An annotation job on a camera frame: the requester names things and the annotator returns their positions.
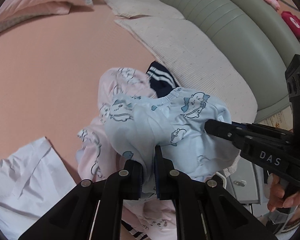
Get brown printed box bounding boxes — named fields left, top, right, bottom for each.
left=259, top=105, right=294, bottom=132

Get pink folded quilt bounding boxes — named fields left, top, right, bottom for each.
left=0, top=0, right=107, bottom=38

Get person's right hand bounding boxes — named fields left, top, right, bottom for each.
left=266, top=176, right=300, bottom=212

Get grey nightstand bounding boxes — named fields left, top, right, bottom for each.
left=225, top=165, right=271, bottom=205

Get pink bed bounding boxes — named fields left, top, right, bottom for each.
left=0, top=0, right=155, bottom=240

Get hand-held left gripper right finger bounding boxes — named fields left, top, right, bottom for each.
left=155, top=145, right=278, bottom=240

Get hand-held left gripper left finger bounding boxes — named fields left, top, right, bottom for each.
left=17, top=159, right=143, bottom=240

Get magenta bear plush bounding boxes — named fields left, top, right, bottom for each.
left=281, top=10, right=300, bottom=39

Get grey padded headboard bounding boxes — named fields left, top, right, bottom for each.
left=129, top=0, right=300, bottom=122

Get white garment with ties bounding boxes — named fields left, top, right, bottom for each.
left=0, top=136, right=77, bottom=235

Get pink printed pajamas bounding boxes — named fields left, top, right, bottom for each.
left=76, top=67, right=178, bottom=240

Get light blue printed pajama pants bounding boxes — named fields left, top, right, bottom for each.
left=104, top=86, right=242, bottom=183

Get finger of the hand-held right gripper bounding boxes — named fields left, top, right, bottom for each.
left=231, top=122, right=294, bottom=143
left=205, top=119, right=256, bottom=153

